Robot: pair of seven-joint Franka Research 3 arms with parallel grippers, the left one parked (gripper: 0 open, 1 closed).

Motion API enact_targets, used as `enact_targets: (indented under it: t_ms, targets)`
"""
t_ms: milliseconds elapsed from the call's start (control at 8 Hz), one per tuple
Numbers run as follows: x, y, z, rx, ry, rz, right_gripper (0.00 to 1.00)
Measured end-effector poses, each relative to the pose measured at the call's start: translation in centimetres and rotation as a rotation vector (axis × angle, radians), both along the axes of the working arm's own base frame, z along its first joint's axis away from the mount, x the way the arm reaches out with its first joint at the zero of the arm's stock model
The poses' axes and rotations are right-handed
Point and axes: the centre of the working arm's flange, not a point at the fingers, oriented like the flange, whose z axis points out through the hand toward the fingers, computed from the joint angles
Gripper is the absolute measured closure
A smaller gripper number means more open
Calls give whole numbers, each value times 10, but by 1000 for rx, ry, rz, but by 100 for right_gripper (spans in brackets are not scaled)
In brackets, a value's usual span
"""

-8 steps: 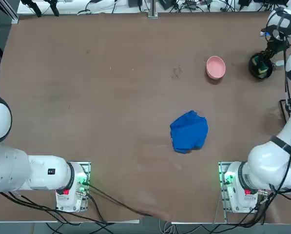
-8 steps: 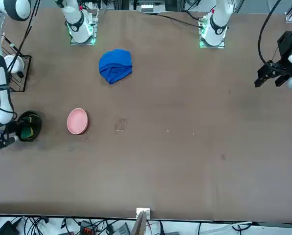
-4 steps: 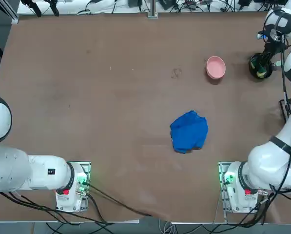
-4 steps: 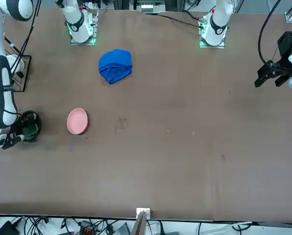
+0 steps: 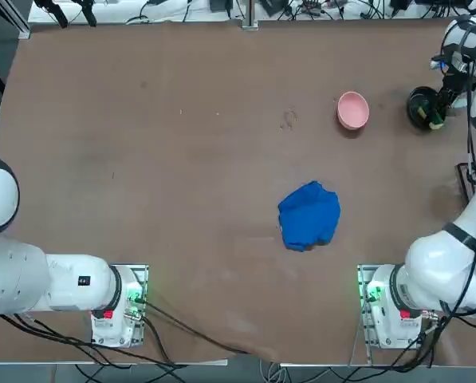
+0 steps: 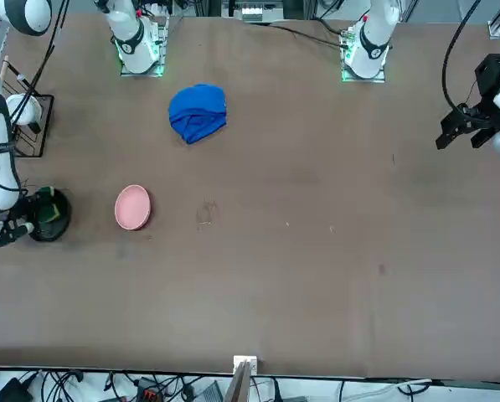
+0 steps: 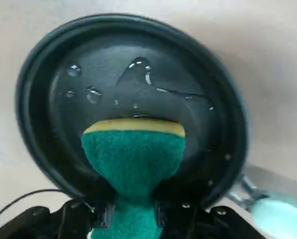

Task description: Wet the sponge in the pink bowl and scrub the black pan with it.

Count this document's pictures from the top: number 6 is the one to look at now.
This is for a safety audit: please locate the red black electronic device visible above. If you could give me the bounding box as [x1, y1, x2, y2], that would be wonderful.
[137, 376, 169, 402]

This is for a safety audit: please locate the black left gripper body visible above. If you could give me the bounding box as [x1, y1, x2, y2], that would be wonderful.
[475, 53, 500, 104]

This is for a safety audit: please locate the grey electronic device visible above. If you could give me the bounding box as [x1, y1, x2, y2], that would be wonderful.
[193, 379, 224, 402]

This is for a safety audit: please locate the white power strip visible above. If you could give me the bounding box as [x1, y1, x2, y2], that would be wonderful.
[240, 4, 264, 23]

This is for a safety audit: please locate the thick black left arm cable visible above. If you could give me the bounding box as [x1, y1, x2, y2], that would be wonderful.
[441, 0, 484, 111]

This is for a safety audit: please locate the green and yellow sponge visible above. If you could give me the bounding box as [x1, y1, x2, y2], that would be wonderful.
[34, 187, 63, 224]

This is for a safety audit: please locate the crumpled blue cloth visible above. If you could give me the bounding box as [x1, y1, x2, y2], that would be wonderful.
[168, 83, 229, 146]

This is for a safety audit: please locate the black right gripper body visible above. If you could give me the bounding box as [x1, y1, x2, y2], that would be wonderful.
[6, 188, 40, 226]

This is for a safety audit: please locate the aluminium camera post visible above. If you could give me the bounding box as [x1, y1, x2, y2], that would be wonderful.
[224, 359, 254, 402]

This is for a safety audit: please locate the pink bowl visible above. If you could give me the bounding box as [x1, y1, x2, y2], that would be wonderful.
[114, 183, 153, 230]

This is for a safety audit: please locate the white mug black handle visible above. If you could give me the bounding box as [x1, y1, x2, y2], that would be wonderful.
[6, 94, 42, 135]

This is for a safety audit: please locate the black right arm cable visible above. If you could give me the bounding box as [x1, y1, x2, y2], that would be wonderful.
[6, 0, 71, 139]

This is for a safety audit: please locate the black wire mug rack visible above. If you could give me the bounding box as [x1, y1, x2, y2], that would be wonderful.
[0, 56, 55, 159]

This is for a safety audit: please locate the black power adapter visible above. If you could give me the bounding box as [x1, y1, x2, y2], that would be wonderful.
[0, 378, 34, 402]

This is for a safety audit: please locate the white post foot bracket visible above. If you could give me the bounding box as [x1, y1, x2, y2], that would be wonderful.
[232, 354, 259, 375]

